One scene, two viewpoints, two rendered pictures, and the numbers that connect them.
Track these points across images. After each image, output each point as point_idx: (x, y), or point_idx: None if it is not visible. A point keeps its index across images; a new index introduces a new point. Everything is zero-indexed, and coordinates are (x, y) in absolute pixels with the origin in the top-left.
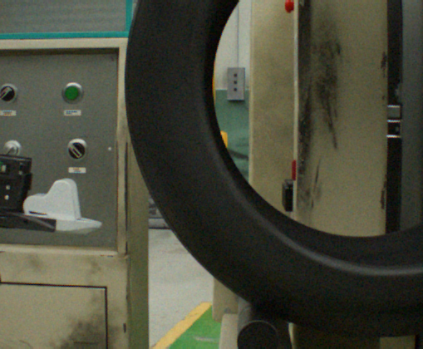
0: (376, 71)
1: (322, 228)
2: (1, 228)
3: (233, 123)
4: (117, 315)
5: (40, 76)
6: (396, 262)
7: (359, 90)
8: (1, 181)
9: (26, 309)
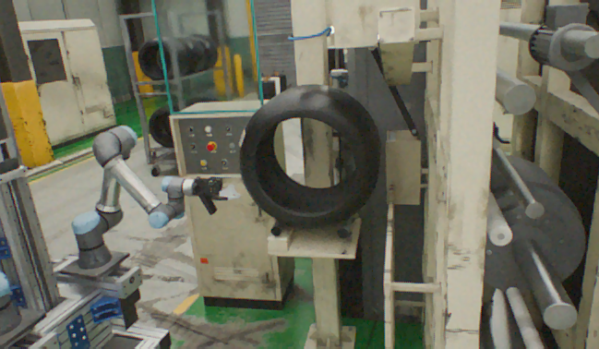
0: (324, 138)
1: (311, 182)
2: (231, 169)
3: None
4: None
5: (237, 123)
6: (329, 197)
7: (319, 143)
8: (212, 187)
9: (240, 194)
